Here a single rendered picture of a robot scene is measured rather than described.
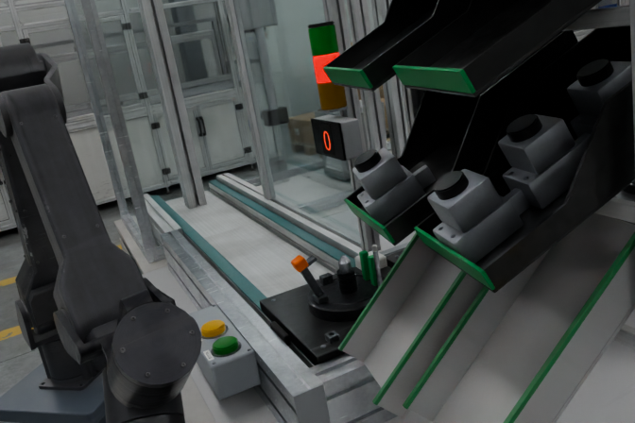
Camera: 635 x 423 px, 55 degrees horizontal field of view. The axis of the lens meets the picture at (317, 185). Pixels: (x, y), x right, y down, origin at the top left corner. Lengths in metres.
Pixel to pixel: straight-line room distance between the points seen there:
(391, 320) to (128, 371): 0.46
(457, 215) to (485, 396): 0.21
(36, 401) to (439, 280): 0.49
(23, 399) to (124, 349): 0.41
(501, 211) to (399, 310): 0.30
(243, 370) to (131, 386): 0.55
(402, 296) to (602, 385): 0.34
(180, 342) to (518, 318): 0.38
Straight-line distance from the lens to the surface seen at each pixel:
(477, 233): 0.55
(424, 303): 0.77
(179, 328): 0.43
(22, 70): 0.63
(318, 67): 1.13
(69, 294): 0.51
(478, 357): 0.70
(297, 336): 0.95
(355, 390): 0.88
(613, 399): 0.97
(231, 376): 0.97
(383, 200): 0.67
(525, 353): 0.65
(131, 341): 0.43
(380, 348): 0.80
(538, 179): 0.57
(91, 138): 6.19
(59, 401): 0.78
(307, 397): 0.85
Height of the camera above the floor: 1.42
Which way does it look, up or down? 15 degrees down
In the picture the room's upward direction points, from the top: 10 degrees counter-clockwise
